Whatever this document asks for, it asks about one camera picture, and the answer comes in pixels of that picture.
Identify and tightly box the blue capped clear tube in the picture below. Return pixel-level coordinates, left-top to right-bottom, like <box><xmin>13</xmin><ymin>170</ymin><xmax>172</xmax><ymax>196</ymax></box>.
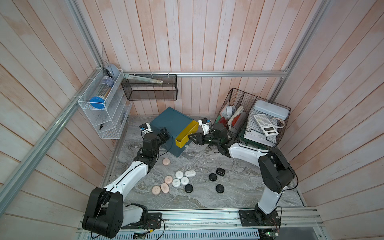
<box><xmin>90</xmin><ymin>76</ymin><xmax>115</xmax><ymax>109</ymax></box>

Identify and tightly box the pink round earphone case middle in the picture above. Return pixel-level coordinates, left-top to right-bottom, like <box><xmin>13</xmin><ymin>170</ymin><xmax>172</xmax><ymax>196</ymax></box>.
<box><xmin>164</xmin><ymin>176</ymin><xmax>173</xmax><ymax>185</ymax></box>

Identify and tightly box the pink round earphone case far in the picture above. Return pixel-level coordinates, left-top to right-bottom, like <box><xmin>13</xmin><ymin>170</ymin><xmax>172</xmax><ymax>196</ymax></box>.
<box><xmin>162</xmin><ymin>158</ymin><xmax>171</xmax><ymax>166</ymax></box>

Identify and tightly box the white calculator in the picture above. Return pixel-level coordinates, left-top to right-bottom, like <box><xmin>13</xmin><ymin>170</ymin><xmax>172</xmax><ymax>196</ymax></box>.
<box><xmin>253</xmin><ymin>114</ymin><xmax>279</xmax><ymax>137</ymax></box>

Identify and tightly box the white pencil case box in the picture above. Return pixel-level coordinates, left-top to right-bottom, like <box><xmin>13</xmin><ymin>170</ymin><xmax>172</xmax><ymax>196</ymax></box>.
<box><xmin>254</xmin><ymin>100</ymin><xmax>289</xmax><ymax>120</ymax></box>

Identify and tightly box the ruler in mesh basket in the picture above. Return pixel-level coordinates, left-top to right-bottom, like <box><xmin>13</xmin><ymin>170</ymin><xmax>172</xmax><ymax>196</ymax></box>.
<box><xmin>124</xmin><ymin>74</ymin><xmax>164</xmax><ymax>84</ymax></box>

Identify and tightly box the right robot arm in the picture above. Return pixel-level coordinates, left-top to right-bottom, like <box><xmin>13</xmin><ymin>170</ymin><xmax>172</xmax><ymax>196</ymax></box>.
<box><xmin>188</xmin><ymin>124</ymin><xmax>296</xmax><ymax>227</ymax></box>

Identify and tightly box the pink round earphone case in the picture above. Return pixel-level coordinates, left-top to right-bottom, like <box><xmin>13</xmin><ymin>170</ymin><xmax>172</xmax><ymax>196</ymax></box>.
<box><xmin>164</xmin><ymin>176</ymin><xmax>173</xmax><ymax>185</ymax></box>
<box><xmin>162</xmin><ymin>158</ymin><xmax>171</xmax><ymax>166</ymax></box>
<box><xmin>161</xmin><ymin>183</ymin><xmax>170</xmax><ymax>194</ymax></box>
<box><xmin>152</xmin><ymin>186</ymin><xmax>162</xmax><ymax>195</ymax></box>

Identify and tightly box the pink round earphone case lower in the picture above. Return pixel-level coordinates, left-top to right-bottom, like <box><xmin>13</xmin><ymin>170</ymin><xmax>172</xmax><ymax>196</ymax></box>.
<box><xmin>161</xmin><ymin>183</ymin><xmax>170</xmax><ymax>194</ymax></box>

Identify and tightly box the white round earphone case left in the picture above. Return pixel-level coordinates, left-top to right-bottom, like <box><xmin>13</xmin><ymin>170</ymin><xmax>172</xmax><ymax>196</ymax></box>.
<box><xmin>172</xmin><ymin>179</ymin><xmax>181</xmax><ymax>188</ymax></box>

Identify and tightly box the black earphone case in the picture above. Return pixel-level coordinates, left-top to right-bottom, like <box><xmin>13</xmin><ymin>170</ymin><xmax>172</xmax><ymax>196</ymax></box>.
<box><xmin>184</xmin><ymin>184</ymin><xmax>194</xmax><ymax>193</ymax></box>
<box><xmin>215</xmin><ymin>184</ymin><xmax>225</xmax><ymax>194</ymax></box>
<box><xmin>209</xmin><ymin>173</ymin><xmax>217</xmax><ymax>182</ymax></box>
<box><xmin>216</xmin><ymin>168</ymin><xmax>226</xmax><ymax>176</ymax></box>

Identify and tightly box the white round earphone case right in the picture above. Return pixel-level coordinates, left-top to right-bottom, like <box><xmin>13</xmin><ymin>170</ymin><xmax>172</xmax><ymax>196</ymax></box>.
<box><xmin>180</xmin><ymin>177</ymin><xmax>190</xmax><ymax>186</ymax></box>

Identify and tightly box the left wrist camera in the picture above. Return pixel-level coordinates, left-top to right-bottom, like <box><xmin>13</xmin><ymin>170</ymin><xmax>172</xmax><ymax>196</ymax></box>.
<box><xmin>139</xmin><ymin>123</ymin><xmax>153</xmax><ymax>135</ymax></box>

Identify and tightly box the black mesh wall basket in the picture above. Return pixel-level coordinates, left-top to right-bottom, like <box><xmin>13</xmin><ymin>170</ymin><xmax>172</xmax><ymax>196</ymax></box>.
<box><xmin>122</xmin><ymin>74</ymin><xmax>178</xmax><ymax>101</ymax></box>

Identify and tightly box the teal drawer cabinet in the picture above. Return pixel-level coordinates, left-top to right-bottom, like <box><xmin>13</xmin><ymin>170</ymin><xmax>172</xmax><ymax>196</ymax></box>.
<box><xmin>150</xmin><ymin>107</ymin><xmax>193</xmax><ymax>157</ymax></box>

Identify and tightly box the white wire wall shelf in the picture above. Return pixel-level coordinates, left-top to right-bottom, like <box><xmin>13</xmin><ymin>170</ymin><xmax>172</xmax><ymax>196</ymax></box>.
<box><xmin>78</xmin><ymin>69</ymin><xmax>132</xmax><ymax>140</ymax></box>

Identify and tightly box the white round earphone case top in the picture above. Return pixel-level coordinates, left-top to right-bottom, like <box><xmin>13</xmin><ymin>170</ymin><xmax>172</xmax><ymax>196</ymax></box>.
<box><xmin>175</xmin><ymin>171</ymin><xmax>184</xmax><ymax>180</ymax></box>

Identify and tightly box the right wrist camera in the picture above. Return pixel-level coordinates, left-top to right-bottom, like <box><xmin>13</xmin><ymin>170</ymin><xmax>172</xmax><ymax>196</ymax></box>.
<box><xmin>198</xmin><ymin>118</ymin><xmax>211</xmax><ymax>135</ymax></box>

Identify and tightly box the black wire desk organizer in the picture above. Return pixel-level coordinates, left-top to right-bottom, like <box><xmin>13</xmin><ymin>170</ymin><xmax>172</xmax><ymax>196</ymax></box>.
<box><xmin>219</xmin><ymin>88</ymin><xmax>291</xmax><ymax>150</ymax></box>

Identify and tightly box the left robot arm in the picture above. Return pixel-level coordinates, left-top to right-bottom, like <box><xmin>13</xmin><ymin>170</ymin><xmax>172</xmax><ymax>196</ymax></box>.
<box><xmin>82</xmin><ymin>128</ymin><xmax>170</xmax><ymax>238</ymax></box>

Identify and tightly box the white oval earphone case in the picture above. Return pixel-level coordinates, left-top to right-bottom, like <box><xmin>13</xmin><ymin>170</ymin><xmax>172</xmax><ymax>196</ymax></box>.
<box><xmin>185</xmin><ymin>170</ymin><xmax>197</xmax><ymax>178</ymax></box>

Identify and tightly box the grey round disc on shelf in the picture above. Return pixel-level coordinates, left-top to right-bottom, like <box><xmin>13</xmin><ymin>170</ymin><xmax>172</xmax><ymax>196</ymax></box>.
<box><xmin>104</xmin><ymin>63</ymin><xmax>120</xmax><ymax>81</ymax></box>

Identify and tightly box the white round earphone case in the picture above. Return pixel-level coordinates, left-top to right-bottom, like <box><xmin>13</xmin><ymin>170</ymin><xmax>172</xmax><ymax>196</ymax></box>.
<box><xmin>175</xmin><ymin>171</ymin><xmax>184</xmax><ymax>180</ymax></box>
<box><xmin>180</xmin><ymin>177</ymin><xmax>190</xmax><ymax>186</ymax></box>
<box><xmin>172</xmin><ymin>179</ymin><xmax>181</xmax><ymax>188</ymax></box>

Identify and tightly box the pink round earphone case leftmost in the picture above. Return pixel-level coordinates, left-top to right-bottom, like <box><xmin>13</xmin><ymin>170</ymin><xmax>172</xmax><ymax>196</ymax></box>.
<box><xmin>152</xmin><ymin>186</ymin><xmax>162</xmax><ymax>195</ymax></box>

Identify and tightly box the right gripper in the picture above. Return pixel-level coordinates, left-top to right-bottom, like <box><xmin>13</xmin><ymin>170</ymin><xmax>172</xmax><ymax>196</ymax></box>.
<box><xmin>188</xmin><ymin>131</ymin><xmax>221</xmax><ymax>148</ymax></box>

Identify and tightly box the yellow top drawer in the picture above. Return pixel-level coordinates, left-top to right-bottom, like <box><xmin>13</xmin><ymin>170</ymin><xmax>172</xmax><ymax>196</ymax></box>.
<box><xmin>175</xmin><ymin>121</ymin><xmax>199</xmax><ymax>148</ymax></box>

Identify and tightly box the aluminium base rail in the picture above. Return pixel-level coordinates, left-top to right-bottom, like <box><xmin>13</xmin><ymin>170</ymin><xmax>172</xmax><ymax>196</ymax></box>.
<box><xmin>74</xmin><ymin>207</ymin><xmax>328</xmax><ymax>240</ymax></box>

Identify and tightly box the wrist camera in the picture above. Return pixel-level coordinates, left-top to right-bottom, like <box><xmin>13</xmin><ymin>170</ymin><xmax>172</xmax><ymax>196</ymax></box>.
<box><xmin>139</xmin><ymin>123</ymin><xmax>153</xmax><ymax>135</ymax></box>
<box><xmin>198</xmin><ymin>118</ymin><xmax>211</xmax><ymax>135</ymax></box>

